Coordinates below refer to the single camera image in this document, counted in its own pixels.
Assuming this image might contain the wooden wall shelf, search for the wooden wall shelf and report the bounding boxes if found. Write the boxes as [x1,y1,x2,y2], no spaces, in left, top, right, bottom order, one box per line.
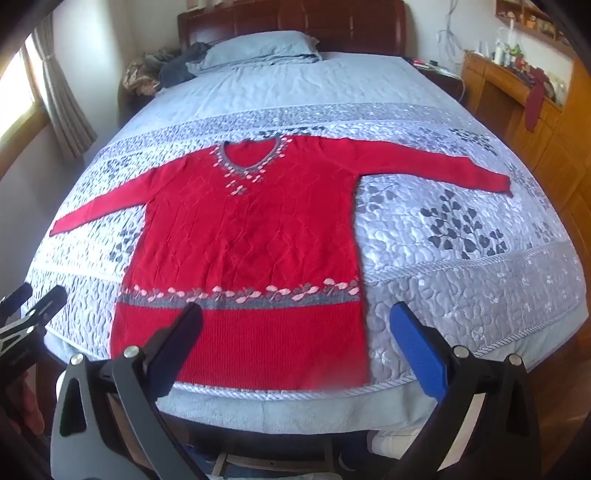
[495,0,574,45]

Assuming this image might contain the wooden framed window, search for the wooden framed window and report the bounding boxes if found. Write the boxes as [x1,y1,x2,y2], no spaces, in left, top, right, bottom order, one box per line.
[0,41,50,154]

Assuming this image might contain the dark wooden headboard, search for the dark wooden headboard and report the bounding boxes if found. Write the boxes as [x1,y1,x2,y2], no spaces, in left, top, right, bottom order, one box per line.
[178,0,408,59]

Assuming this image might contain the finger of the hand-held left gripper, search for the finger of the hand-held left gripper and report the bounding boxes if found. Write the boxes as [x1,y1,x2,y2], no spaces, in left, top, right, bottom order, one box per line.
[0,282,34,320]
[0,285,68,360]

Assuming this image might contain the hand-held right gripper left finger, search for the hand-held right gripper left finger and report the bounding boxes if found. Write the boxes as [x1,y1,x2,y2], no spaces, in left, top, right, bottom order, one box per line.
[50,302,208,480]

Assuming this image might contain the dark blue clothes pile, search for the dark blue clothes pile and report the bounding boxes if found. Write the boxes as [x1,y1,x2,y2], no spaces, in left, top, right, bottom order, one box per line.
[159,42,209,89]

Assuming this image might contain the grey leaf-print quilted bedspread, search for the grey leaf-print quilted bedspread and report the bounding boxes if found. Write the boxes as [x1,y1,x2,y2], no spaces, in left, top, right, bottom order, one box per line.
[23,51,589,428]

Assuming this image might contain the person's left forearm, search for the person's left forearm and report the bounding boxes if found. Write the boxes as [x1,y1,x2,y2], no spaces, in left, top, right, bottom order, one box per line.
[18,383,45,435]

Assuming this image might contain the wooden cabinet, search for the wooden cabinet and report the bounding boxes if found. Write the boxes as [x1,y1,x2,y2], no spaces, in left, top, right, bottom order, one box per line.
[462,50,591,261]

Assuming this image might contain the dark red hanging cloth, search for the dark red hanging cloth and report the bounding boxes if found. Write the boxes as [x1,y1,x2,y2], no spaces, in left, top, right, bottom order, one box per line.
[524,65,551,133]

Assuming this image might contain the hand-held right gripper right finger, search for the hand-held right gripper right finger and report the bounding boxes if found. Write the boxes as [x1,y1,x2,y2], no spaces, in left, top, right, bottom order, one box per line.
[389,302,542,480]

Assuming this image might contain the white cables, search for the white cables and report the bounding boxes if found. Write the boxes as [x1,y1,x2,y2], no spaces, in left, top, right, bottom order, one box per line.
[436,8,463,52]

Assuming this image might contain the red knitted sweater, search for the red knitted sweater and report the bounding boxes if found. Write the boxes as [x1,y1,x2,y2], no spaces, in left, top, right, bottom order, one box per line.
[48,135,514,391]

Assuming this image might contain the beige curtain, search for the beige curtain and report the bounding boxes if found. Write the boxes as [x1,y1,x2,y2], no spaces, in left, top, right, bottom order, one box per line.
[30,14,99,160]

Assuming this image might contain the floral patterned cloth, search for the floral patterned cloth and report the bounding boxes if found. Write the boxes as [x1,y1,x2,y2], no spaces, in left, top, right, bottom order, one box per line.
[122,53,163,96]

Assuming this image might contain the light blue pillow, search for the light blue pillow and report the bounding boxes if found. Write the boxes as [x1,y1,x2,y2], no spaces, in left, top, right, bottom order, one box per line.
[187,31,322,77]

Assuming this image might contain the dark wooden nightstand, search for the dark wooden nightstand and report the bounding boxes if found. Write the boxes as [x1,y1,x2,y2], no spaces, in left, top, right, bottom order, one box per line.
[406,57,468,103]

